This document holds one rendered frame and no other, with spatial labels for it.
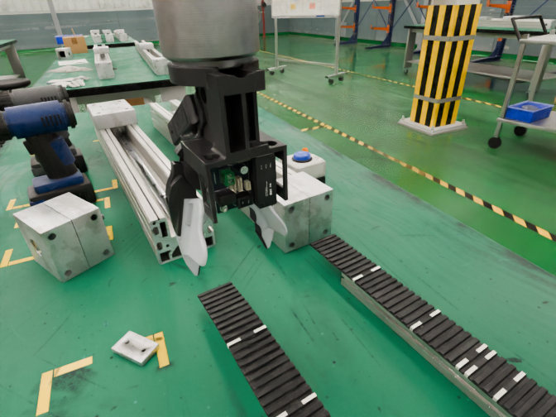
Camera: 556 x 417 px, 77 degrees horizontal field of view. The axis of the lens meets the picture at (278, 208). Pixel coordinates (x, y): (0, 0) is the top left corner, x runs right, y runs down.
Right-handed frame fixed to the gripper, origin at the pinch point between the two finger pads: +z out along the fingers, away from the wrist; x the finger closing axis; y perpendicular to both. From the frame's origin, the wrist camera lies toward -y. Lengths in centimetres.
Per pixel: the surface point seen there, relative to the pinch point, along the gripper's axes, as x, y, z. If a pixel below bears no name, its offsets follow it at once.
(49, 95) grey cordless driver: -15, -70, -7
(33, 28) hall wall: -49, -1541, 24
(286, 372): 0.8, 10.5, 9.9
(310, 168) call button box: 30.9, -27.6, 8.2
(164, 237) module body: -4.0, -19.3, 8.3
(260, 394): -2.8, 11.2, 9.7
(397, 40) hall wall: 846, -746, 84
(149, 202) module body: -4.0, -25.8, 4.8
